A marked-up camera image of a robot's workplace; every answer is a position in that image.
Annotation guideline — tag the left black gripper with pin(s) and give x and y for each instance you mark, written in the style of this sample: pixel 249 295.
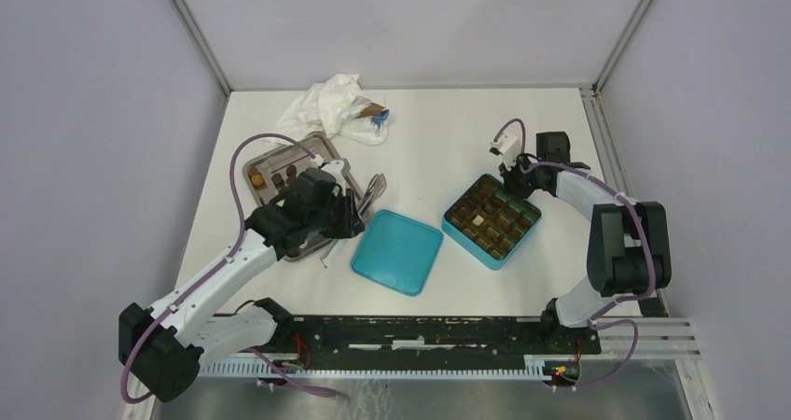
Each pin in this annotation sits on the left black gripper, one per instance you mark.
pixel 351 223

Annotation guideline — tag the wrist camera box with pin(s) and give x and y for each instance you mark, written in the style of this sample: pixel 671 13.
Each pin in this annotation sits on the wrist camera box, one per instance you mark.
pixel 507 147
pixel 338 169

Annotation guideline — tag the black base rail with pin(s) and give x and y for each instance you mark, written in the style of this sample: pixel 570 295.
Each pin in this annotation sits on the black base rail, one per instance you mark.
pixel 424 343

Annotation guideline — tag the white crumpled cloth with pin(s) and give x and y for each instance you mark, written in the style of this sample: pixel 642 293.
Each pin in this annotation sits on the white crumpled cloth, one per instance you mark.
pixel 327 108

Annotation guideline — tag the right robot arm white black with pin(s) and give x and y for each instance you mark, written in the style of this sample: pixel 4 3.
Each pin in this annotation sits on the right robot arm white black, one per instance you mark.
pixel 628 256

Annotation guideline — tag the stainless steel tray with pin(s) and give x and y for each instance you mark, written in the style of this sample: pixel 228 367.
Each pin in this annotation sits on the stainless steel tray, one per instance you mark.
pixel 272 173

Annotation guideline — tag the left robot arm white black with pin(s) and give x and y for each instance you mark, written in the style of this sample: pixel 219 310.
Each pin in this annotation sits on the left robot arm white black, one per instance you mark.
pixel 165 345

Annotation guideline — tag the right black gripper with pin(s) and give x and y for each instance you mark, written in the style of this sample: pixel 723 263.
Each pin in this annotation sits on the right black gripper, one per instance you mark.
pixel 510 185

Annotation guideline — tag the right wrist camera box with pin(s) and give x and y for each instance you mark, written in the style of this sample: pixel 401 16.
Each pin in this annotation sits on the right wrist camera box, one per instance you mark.
pixel 507 147

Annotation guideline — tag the brown blue wrapper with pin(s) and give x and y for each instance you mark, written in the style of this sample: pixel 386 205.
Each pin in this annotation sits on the brown blue wrapper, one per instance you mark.
pixel 364 108

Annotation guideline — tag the teal chocolate box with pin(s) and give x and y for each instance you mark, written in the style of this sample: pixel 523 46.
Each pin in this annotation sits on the teal chocolate box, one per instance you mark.
pixel 508 222

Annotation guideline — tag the teal box lid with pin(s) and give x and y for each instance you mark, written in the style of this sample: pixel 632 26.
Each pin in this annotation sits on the teal box lid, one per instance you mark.
pixel 397 252

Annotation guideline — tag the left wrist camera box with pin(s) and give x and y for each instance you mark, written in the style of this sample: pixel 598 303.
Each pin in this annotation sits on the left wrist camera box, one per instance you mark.
pixel 338 169

